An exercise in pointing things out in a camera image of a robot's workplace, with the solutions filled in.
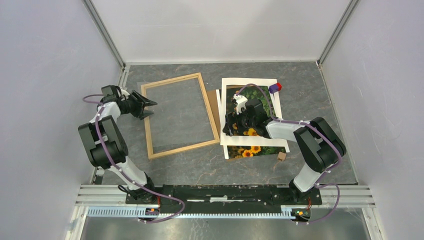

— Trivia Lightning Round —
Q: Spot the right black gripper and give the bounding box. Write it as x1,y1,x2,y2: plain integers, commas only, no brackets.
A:
222,107,256,137

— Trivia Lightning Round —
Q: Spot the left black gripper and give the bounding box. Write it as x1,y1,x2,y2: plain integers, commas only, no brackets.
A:
122,90,158,121

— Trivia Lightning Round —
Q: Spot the wooden picture frame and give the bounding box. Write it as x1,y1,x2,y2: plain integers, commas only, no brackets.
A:
140,72,221,161

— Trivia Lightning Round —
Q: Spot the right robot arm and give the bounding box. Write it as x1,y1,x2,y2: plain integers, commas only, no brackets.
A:
222,99,347,204

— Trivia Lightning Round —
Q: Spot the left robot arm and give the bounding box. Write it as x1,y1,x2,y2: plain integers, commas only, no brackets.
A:
78,85,158,204

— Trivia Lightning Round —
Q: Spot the sunflower photo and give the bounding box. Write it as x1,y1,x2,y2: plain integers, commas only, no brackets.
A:
226,85,288,160

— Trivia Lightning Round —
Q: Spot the white paper sheet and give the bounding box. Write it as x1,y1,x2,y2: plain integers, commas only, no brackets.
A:
215,89,229,161

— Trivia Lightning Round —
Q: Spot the brown backing board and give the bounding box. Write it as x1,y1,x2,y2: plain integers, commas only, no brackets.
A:
206,90,221,133

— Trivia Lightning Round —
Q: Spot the white mat board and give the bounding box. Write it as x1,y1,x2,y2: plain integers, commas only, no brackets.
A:
218,77,290,153

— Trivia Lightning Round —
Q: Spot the small brown cube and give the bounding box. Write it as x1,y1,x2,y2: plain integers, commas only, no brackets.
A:
277,151,287,162

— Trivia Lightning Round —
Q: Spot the purple and red block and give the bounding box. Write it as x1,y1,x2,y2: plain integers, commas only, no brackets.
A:
268,82,283,95

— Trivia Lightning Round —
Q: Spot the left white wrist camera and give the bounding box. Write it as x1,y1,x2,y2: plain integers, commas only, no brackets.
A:
114,86,130,100

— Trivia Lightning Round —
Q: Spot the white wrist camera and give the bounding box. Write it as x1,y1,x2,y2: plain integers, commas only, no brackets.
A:
114,86,130,100
233,93,248,115

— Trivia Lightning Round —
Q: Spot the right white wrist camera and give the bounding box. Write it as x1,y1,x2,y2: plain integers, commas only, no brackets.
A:
233,93,248,115

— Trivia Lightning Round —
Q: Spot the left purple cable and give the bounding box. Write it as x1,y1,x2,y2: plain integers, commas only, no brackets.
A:
82,94,186,224

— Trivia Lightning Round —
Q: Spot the purple cable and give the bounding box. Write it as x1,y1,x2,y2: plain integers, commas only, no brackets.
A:
237,83,342,225
82,94,186,224

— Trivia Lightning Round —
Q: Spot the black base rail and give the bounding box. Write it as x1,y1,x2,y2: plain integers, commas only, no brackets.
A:
118,184,323,217

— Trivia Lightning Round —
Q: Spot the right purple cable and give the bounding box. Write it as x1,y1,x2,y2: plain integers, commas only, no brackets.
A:
237,83,342,225

